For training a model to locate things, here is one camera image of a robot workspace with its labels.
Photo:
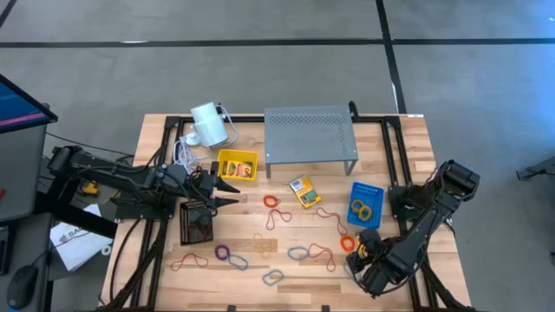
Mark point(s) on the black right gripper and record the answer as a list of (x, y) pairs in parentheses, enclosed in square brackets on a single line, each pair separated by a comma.
[(368, 242)]

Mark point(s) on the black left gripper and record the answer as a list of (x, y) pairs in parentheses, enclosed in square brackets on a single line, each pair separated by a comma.
[(206, 182)]

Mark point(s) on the red rubber band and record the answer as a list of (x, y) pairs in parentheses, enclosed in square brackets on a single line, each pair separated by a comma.
[(172, 265), (331, 216), (308, 250), (204, 225), (267, 224)]

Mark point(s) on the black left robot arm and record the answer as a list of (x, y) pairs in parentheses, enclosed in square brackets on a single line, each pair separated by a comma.
[(130, 173)]

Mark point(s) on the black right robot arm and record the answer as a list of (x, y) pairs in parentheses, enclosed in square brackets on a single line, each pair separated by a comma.
[(433, 208)]

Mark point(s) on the yellow plastic basket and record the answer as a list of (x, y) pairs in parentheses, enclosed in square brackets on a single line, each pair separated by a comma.
[(220, 167)]

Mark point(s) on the black plastic basket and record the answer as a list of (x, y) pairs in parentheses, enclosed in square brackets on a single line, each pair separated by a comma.
[(184, 225)]

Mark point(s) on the blue plastic basket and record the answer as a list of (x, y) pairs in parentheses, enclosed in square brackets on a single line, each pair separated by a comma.
[(373, 190)]

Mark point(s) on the yellow rubber band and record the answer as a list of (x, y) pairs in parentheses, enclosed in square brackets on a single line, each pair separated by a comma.
[(256, 238)]

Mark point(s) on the grey perforated metal shelf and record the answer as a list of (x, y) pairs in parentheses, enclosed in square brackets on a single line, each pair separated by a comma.
[(310, 136)]

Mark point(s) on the white label sticker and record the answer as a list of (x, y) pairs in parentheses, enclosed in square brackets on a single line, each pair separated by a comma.
[(415, 115)]

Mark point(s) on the black support beam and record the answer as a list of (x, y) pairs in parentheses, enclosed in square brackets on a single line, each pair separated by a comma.
[(78, 216)]

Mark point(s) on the white printed paper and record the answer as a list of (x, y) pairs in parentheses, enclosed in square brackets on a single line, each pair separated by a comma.
[(78, 249)]

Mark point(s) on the black floor stand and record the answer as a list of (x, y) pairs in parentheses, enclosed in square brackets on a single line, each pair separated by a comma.
[(537, 170)]

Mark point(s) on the computer monitor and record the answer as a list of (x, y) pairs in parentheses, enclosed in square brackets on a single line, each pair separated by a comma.
[(21, 108)]

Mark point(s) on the black computer mouse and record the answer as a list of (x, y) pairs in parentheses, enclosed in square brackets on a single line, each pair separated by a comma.
[(21, 286)]

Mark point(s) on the black keyboard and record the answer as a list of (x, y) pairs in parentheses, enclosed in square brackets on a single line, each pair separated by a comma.
[(5, 251)]

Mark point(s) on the black table edge bracket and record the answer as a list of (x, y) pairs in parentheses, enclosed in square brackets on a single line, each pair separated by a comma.
[(232, 308), (325, 308)]

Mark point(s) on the black post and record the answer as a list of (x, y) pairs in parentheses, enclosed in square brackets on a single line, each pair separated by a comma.
[(354, 110)]

